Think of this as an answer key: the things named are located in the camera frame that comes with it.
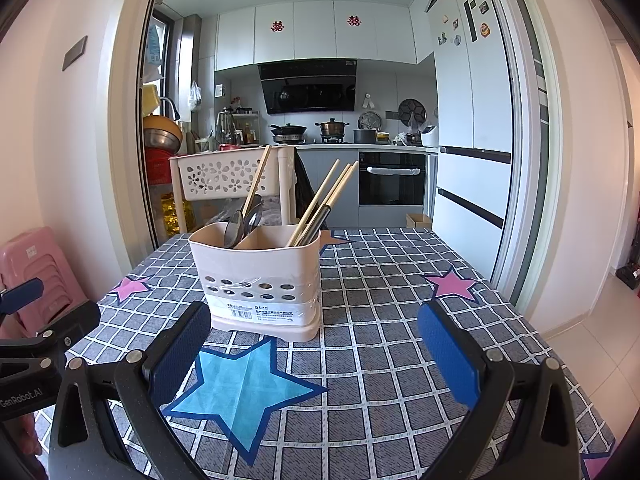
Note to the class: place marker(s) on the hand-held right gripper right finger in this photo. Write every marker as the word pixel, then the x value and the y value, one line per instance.
pixel 447 355

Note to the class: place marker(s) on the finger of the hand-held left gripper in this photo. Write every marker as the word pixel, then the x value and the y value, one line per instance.
pixel 22 292
pixel 80 317

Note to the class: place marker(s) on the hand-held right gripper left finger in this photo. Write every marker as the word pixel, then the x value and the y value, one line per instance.
pixel 177 355

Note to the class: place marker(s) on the beige plastic utensil holder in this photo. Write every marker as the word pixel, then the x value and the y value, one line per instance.
pixel 260 265

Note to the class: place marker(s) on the metal spoon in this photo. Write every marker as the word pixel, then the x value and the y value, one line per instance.
pixel 259 201
pixel 252 221
pixel 232 230

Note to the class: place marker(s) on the black chopstick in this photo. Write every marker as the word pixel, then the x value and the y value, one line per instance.
pixel 320 220

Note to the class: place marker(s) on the pink plastic stool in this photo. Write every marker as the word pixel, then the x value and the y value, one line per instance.
pixel 40 260

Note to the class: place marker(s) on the grey checked star tablecloth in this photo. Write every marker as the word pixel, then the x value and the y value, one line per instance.
pixel 380 310

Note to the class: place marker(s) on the cardboard box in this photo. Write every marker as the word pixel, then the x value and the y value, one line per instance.
pixel 419 221

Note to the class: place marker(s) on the gold foil package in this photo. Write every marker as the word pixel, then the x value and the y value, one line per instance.
pixel 172 215

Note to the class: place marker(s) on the red container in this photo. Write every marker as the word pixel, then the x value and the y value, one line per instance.
pixel 157 165

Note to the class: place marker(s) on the grey kitchen counter cabinet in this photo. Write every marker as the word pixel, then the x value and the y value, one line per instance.
pixel 345 210

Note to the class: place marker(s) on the black built-in oven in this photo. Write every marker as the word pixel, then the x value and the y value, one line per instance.
pixel 390 185

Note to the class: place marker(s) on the beige perforated plastic rack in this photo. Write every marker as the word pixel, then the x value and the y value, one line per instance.
pixel 210 175

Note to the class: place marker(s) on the stacked metal basins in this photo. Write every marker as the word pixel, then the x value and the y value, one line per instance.
pixel 160 135

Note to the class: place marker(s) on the dark cloth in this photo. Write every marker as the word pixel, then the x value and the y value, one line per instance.
pixel 302 185

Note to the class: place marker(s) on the white rice cooker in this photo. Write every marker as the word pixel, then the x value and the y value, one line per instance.
pixel 429 137

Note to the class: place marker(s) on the kitchen faucet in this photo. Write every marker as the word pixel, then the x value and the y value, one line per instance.
pixel 171 106

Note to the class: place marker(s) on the black cooking pot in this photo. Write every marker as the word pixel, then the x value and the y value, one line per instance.
pixel 364 136

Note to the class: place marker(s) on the counter rack with bottles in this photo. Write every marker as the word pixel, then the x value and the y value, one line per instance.
pixel 235 127

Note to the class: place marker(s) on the white refrigerator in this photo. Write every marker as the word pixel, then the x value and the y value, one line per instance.
pixel 470 110

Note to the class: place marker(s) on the round black hanging pan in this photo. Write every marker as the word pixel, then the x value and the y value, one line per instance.
pixel 412 110

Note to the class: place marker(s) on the hanging white plastic bag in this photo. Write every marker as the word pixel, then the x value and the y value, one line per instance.
pixel 195 96

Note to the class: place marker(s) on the black wok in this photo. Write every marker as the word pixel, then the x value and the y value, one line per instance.
pixel 289 130

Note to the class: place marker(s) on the steel cooking pot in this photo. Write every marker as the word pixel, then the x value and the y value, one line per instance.
pixel 332 129

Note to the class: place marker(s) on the black range hood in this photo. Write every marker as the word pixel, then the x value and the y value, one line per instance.
pixel 310 90

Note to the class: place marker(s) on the group of fridge magnets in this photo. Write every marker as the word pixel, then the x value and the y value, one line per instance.
pixel 482 30

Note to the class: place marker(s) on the red paper sticker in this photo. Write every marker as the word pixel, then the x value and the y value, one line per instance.
pixel 353 20
pixel 276 26

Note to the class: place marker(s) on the white upper kitchen cabinets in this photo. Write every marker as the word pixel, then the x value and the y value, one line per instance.
pixel 310 30

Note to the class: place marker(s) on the sliding door frame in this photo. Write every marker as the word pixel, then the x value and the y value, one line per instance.
pixel 530 160

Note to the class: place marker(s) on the grey wall switch plate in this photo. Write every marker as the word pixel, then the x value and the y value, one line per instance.
pixel 75 52

